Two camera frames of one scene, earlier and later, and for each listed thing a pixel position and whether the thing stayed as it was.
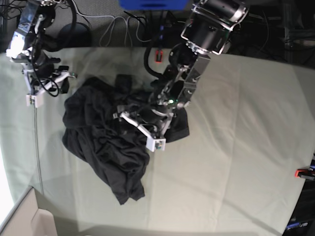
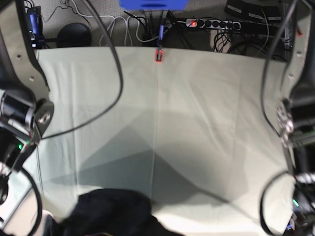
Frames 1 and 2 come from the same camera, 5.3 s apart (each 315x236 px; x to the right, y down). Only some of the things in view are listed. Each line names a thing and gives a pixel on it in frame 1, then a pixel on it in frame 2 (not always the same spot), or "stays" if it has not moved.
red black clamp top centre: [159, 56] stays
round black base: [75, 35] stays
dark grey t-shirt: [112, 149] → [109, 212]
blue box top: [153, 5] stays
